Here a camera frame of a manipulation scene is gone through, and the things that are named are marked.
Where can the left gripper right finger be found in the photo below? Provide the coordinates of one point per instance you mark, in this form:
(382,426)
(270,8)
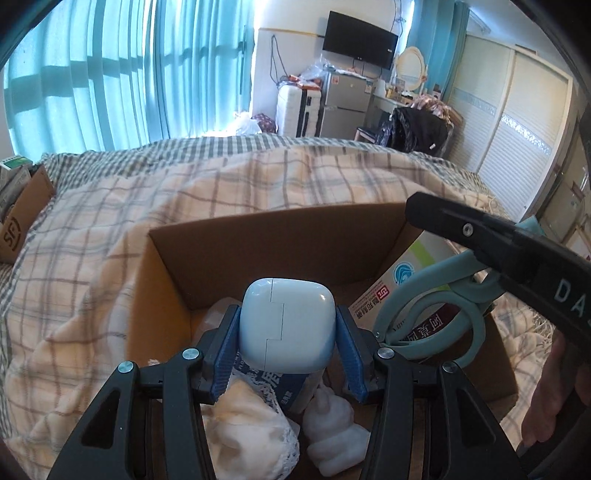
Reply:
(430,417)

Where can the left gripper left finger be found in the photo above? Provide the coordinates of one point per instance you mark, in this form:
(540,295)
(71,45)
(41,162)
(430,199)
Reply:
(146,423)

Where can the white animal figurine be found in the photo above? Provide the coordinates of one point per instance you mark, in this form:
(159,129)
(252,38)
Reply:
(335,442)

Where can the white sock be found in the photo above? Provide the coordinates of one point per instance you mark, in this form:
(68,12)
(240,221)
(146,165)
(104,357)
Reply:
(248,435)

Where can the plastic water bottle blue label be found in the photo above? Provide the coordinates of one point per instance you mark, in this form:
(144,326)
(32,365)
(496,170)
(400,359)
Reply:
(293,392)

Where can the white charger case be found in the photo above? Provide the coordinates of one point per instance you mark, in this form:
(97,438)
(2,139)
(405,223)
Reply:
(287,326)

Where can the person's right hand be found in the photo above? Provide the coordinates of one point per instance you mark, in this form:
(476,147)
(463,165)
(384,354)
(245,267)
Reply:
(548,398)

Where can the beige plaid blanket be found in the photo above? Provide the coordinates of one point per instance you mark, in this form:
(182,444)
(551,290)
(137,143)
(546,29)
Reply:
(136,245)

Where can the white sliding wardrobe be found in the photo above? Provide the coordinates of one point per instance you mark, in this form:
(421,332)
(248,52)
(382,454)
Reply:
(515,108)

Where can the black jacket on chair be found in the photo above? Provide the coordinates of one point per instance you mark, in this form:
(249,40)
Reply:
(410,130)

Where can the open brown cardboard box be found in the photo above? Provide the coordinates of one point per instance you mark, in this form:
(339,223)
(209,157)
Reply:
(187,267)

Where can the white oval mirror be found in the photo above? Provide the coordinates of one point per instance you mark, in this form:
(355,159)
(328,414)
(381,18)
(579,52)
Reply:
(410,69)

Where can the silver mini fridge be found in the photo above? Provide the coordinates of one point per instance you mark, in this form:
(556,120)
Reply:
(345,102)

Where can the teal right curtain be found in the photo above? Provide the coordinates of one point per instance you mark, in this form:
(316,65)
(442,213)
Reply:
(439,30)

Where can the small SF cardboard box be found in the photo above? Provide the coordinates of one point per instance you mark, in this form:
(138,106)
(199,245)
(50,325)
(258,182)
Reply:
(26,190)

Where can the grey checked bed sheet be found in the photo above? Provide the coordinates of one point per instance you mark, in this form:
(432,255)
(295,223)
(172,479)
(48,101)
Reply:
(64,301)

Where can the white suitcase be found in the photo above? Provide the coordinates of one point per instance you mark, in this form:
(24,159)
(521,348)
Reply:
(297,111)

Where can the white plastic bag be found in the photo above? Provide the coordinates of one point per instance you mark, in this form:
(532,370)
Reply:
(242,125)

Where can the teal window curtains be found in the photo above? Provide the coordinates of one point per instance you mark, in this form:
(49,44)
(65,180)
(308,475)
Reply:
(117,75)

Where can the black wall television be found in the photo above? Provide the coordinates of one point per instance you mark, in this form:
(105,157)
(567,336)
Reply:
(355,38)

